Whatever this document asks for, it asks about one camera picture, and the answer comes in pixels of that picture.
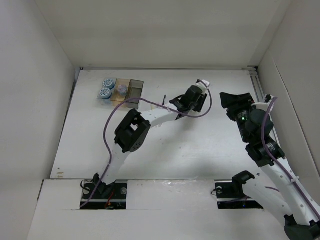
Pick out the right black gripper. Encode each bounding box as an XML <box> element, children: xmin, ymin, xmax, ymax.
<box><xmin>220</xmin><ymin>91</ymin><xmax>258</xmax><ymax>143</ymax></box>

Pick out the clear jar of paper clips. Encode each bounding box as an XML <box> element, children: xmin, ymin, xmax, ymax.
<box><xmin>117</xmin><ymin>84</ymin><xmax>129</xmax><ymax>96</ymax></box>

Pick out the blue white tape jar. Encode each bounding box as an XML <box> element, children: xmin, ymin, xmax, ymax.
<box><xmin>98</xmin><ymin>88</ymin><xmax>112</xmax><ymax>99</ymax></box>
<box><xmin>102</xmin><ymin>78</ymin><xmax>116</xmax><ymax>91</ymax></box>

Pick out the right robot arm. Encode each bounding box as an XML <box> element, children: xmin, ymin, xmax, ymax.
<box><xmin>215</xmin><ymin>92</ymin><xmax>320</xmax><ymax>240</ymax></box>

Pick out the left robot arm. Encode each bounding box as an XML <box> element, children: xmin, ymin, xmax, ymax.
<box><xmin>92</xmin><ymin>79</ymin><xmax>212</xmax><ymax>199</ymax></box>

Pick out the smoky grey plastic container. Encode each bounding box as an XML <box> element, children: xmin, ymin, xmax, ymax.
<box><xmin>124</xmin><ymin>79</ymin><xmax>144</xmax><ymax>109</ymax></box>

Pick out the amber plastic container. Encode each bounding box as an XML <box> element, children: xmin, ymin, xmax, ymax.
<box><xmin>110</xmin><ymin>78</ymin><xmax>130</xmax><ymax>107</ymax></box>

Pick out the clear plastic container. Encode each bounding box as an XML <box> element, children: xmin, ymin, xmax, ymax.
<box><xmin>97</xmin><ymin>78</ymin><xmax>117</xmax><ymax>105</ymax></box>

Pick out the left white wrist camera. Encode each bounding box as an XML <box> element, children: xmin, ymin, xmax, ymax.
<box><xmin>195</xmin><ymin>79</ymin><xmax>210</xmax><ymax>93</ymax></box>

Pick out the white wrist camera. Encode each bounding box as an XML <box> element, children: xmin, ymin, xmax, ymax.
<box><xmin>195</xmin><ymin>79</ymin><xmax>210</xmax><ymax>93</ymax></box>
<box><xmin>251</xmin><ymin>94</ymin><xmax>278</xmax><ymax>113</ymax></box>

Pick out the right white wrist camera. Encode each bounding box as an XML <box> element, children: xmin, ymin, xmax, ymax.
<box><xmin>251</xmin><ymin>94</ymin><xmax>278</xmax><ymax>113</ymax></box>

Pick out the aluminium rail right side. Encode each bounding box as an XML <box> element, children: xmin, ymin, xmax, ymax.
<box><xmin>247</xmin><ymin>67</ymin><xmax>280</xmax><ymax>146</ymax></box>

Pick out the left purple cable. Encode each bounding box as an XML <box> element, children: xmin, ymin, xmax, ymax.
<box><xmin>79</xmin><ymin>79</ymin><xmax>213</xmax><ymax>208</ymax></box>

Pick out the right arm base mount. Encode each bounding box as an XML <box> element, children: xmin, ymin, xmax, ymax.
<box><xmin>211</xmin><ymin>180</ymin><xmax>263</xmax><ymax>210</ymax></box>

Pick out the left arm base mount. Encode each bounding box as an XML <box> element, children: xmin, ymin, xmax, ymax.
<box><xmin>79</xmin><ymin>180</ymin><xmax>128</xmax><ymax>210</ymax></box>

